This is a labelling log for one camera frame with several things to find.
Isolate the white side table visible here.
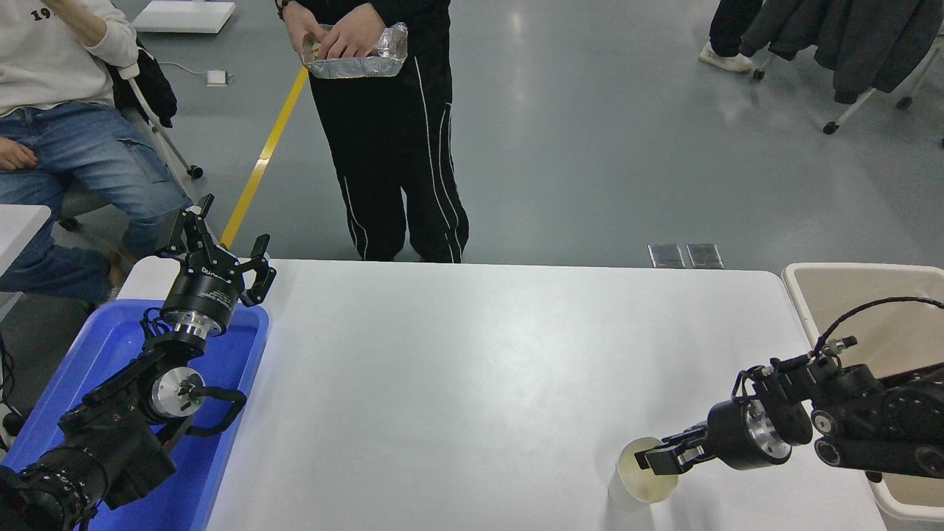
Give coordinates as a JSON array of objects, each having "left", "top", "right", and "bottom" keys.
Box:
[{"left": 0, "top": 204, "right": 53, "bottom": 322}]

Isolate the person's left hand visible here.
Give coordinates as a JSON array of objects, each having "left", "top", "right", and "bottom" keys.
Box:
[{"left": 318, "top": 3, "right": 387, "bottom": 60}]

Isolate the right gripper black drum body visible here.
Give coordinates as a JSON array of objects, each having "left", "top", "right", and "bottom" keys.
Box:
[{"left": 706, "top": 398, "right": 761, "bottom": 471}]

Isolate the person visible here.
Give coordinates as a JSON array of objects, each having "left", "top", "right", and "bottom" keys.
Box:
[
  {"left": 276, "top": 0, "right": 471, "bottom": 265},
  {"left": 698, "top": 0, "right": 765, "bottom": 74},
  {"left": 0, "top": 0, "right": 194, "bottom": 304}
]

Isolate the white-framed wheeled chair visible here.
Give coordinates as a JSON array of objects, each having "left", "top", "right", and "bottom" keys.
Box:
[{"left": 58, "top": 63, "right": 205, "bottom": 230}]

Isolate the white power adapter with cable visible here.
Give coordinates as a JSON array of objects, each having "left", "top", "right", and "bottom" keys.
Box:
[{"left": 158, "top": 60, "right": 231, "bottom": 88}]

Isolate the black cable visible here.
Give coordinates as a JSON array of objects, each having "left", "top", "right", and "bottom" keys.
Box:
[{"left": 0, "top": 332, "right": 31, "bottom": 452}]

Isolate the white paper cup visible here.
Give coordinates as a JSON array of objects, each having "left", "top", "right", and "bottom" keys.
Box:
[{"left": 607, "top": 436, "right": 679, "bottom": 514}]

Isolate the flat white board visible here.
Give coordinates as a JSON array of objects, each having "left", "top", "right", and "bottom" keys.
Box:
[{"left": 131, "top": 0, "right": 237, "bottom": 35}]

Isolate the dark grey coat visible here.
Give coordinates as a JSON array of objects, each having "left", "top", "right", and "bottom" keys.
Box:
[
  {"left": 740, "top": 0, "right": 839, "bottom": 62},
  {"left": 814, "top": 0, "right": 944, "bottom": 106}
]

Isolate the black jacket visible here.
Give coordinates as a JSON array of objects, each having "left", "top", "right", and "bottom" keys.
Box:
[{"left": 109, "top": 41, "right": 178, "bottom": 131}]

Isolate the metal floor socket plate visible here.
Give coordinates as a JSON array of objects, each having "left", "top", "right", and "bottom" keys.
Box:
[
  {"left": 648, "top": 243, "right": 687, "bottom": 269},
  {"left": 686, "top": 243, "right": 725, "bottom": 269}
]

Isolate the silver foil tray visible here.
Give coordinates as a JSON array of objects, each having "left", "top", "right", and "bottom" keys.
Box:
[{"left": 301, "top": 21, "right": 409, "bottom": 80}]

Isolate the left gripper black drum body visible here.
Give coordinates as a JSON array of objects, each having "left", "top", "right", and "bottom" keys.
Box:
[{"left": 162, "top": 257, "right": 245, "bottom": 327}]

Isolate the person's right hand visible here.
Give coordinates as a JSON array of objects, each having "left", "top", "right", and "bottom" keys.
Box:
[
  {"left": 283, "top": 8, "right": 326, "bottom": 64},
  {"left": 0, "top": 139, "right": 38, "bottom": 173}
]

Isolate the blue plastic tray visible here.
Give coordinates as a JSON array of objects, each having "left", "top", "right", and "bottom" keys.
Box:
[{"left": 0, "top": 298, "right": 271, "bottom": 531}]

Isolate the yellow floor tape strip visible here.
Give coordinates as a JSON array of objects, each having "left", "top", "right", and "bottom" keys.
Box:
[{"left": 219, "top": 66, "right": 310, "bottom": 251}]

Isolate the large pale bin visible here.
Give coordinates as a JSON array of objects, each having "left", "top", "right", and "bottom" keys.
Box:
[{"left": 782, "top": 262, "right": 944, "bottom": 524}]

